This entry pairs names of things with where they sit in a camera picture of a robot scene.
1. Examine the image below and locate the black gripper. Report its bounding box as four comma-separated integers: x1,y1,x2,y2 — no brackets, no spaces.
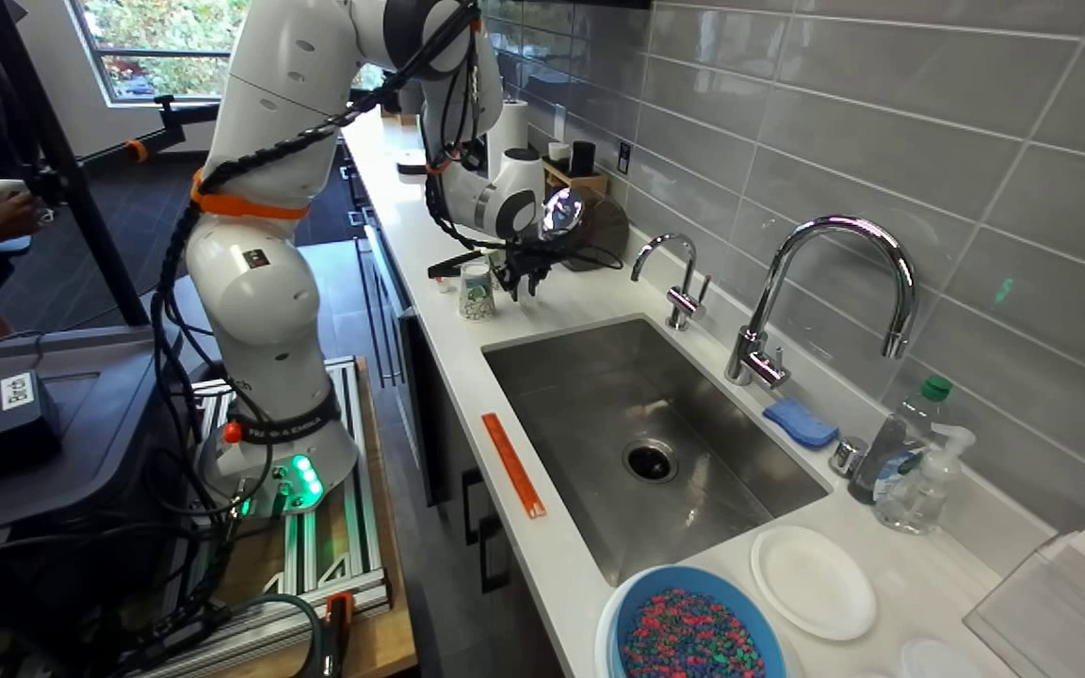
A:
498,230,571,305

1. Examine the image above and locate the stainless steel sink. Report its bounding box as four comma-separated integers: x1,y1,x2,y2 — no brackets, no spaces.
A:
477,314,833,592

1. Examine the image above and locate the bystander hand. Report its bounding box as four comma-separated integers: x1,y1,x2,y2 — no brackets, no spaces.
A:
0,184,43,246

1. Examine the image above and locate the paper cup with blue-green print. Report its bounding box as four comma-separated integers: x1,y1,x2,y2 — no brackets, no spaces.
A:
457,260,502,322

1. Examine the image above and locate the wooden box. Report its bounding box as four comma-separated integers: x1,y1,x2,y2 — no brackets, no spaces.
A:
541,167,612,205

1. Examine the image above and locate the small chrome faucet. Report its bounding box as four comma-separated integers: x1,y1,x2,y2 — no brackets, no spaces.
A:
630,230,714,334

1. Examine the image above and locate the dark base cabinet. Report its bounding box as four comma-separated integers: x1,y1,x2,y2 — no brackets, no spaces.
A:
340,162,571,678

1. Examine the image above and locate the tall chrome gooseneck faucet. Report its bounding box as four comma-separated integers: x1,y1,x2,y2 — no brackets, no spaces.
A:
724,212,921,392

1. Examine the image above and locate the blue sponge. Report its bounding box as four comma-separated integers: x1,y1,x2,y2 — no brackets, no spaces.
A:
762,395,842,454

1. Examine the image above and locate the wooden robot cart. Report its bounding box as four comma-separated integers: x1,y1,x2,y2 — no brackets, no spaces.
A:
178,362,420,678

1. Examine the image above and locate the blue bowl of coloured beads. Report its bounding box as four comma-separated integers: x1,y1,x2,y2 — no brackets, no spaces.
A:
612,560,792,678

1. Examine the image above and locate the black boom rod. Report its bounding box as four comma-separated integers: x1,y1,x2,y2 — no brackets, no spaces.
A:
76,96,223,171

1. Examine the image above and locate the small white plate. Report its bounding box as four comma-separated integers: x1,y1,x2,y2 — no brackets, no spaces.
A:
744,524,880,648

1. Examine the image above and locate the window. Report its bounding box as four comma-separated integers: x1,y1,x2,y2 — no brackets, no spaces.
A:
69,0,252,104

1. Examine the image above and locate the clear soap bottle green cap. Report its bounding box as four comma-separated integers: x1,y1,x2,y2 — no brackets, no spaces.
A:
842,373,978,540

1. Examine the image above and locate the black tripod pole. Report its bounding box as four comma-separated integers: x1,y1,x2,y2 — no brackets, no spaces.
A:
0,0,151,330

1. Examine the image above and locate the white QR tag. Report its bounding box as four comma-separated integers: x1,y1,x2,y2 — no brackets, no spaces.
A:
0,371,42,413

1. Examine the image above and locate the dark grey case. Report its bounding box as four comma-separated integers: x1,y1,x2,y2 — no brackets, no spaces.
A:
0,324,197,530

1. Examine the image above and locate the orange cable strap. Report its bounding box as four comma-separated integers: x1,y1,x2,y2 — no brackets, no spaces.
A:
183,167,311,225

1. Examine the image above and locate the aluminium extrusion frame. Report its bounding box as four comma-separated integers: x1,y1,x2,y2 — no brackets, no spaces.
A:
187,353,390,618

